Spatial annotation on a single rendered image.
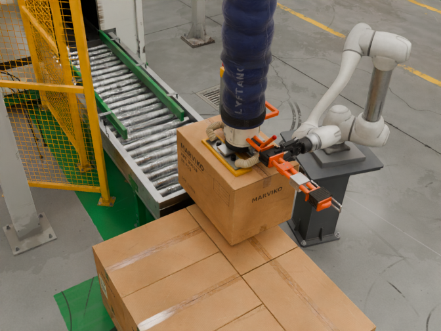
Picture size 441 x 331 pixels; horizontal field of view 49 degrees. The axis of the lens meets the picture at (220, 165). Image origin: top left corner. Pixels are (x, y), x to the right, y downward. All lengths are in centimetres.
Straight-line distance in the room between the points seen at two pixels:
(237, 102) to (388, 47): 84
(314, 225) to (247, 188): 120
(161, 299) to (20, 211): 136
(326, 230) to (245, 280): 112
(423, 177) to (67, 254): 291
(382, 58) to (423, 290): 164
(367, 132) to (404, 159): 161
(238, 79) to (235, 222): 73
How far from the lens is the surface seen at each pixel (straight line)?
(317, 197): 211
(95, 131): 341
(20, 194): 344
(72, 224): 374
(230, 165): 244
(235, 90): 227
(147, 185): 307
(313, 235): 358
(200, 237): 282
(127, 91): 413
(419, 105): 542
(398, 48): 265
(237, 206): 242
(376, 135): 301
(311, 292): 265
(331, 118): 303
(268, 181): 245
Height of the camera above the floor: 265
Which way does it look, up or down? 40 degrees down
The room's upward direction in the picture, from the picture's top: 3 degrees clockwise
